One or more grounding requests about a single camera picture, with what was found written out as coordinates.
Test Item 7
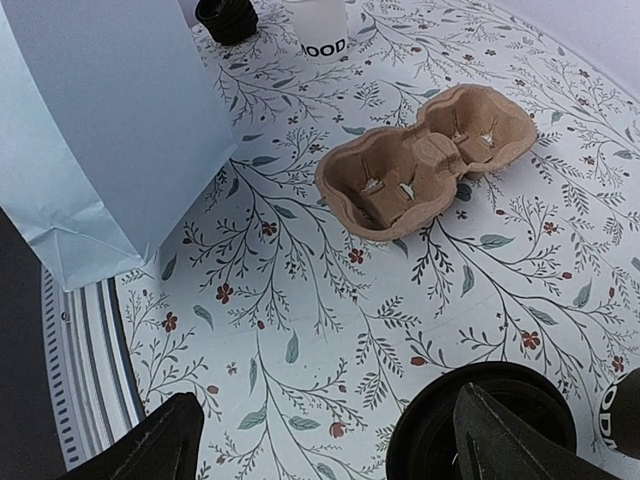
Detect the stack of black lids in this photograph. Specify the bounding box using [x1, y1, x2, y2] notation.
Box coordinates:
[195, 0, 258, 46]

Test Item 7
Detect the light blue paper bag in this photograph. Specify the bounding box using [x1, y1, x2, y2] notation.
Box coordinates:
[1, 1, 236, 291]

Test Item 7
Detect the aluminium table front rail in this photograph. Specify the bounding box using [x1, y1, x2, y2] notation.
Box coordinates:
[41, 268, 146, 470]

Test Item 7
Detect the brown cardboard cup carrier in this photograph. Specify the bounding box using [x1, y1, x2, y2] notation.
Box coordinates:
[315, 84, 537, 242]

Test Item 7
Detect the white cup holding straws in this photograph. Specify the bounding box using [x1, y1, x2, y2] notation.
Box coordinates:
[283, 0, 348, 64]

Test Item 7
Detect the stack of paper cups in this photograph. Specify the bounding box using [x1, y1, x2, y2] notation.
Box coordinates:
[597, 369, 640, 459]

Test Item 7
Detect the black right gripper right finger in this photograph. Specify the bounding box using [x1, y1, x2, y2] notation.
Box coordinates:
[453, 383, 614, 480]

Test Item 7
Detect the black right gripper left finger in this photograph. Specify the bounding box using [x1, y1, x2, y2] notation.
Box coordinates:
[62, 392, 204, 480]

